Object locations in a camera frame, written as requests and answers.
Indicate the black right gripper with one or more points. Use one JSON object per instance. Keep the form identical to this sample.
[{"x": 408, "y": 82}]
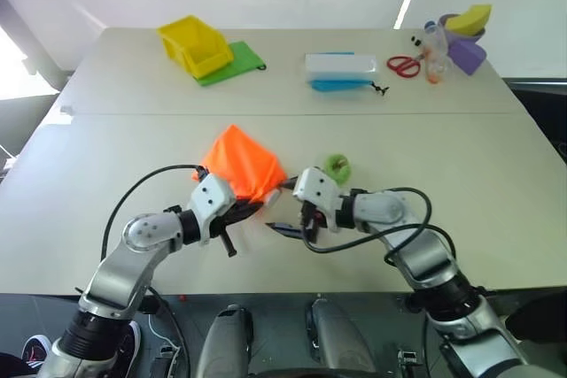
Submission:
[{"x": 312, "y": 221}]

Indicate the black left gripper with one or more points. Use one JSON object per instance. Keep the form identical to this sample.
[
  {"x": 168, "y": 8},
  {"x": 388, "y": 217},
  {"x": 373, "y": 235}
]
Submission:
[{"x": 234, "y": 215}]

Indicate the orange fabric pouch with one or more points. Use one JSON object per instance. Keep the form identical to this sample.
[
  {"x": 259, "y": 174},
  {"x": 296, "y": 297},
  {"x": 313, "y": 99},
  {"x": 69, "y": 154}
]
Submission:
[{"x": 243, "y": 161}]

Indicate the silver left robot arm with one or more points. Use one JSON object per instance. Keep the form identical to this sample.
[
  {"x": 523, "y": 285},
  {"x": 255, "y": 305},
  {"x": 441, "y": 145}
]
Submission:
[{"x": 128, "y": 263}]

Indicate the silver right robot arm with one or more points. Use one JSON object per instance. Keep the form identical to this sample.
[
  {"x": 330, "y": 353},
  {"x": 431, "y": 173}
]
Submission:
[{"x": 425, "y": 254}]

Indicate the blue fabric pouch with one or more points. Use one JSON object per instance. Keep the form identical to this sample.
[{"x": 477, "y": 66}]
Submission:
[{"x": 336, "y": 86}]

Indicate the green fabric pouch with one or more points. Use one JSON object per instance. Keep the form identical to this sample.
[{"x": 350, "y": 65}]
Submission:
[{"x": 243, "y": 59}]

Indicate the dark grey rounded shell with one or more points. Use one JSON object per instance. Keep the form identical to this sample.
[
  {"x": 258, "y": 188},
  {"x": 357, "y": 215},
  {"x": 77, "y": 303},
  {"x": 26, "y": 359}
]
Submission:
[
  {"x": 226, "y": 342},
  {"x": 336, "y": 342}
]

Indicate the black sneaker white sole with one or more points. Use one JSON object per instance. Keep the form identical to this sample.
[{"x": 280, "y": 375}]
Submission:
[{"x": 130, "y": 342}]

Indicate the clear white plastic box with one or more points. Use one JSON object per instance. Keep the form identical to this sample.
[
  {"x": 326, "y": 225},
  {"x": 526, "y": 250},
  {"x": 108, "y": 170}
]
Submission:
[{"x": 341, "y": 66}]

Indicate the yellow plastic bin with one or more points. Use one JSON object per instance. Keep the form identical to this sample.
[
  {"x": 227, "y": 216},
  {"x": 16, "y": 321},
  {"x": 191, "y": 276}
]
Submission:
[{"x": 208, "y": 64}]

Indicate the red scissors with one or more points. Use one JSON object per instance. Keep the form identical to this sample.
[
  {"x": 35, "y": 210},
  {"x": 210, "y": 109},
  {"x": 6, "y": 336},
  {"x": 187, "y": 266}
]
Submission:
[{"x": 411, "y": 60}]

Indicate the clear plastic bottle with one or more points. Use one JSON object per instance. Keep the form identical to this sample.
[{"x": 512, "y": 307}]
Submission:
[{"x": 436, "y": 55}]

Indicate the black striped sneaker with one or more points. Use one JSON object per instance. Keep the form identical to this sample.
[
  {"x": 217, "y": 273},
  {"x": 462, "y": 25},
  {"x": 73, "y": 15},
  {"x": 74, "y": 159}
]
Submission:
[{"x": 37, "y": 349}]

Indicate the black furniture edge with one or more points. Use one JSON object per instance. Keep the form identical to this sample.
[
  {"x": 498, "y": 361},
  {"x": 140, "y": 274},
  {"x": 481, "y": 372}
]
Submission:
[{"x": 540, "y": 103}]

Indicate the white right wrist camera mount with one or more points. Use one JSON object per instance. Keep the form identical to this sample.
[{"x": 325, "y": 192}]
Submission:
[{"x": 316, "y": 187}]

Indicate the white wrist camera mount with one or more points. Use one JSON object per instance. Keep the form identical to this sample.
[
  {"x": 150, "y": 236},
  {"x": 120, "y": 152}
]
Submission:
[
  {"x": 316, "y": 187},
  {"x": 212, "y": 196}
]

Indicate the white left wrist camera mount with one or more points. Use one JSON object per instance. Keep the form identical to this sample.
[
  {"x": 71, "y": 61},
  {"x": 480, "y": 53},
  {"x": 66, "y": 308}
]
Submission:
[{"x": 212, "y": 196}]

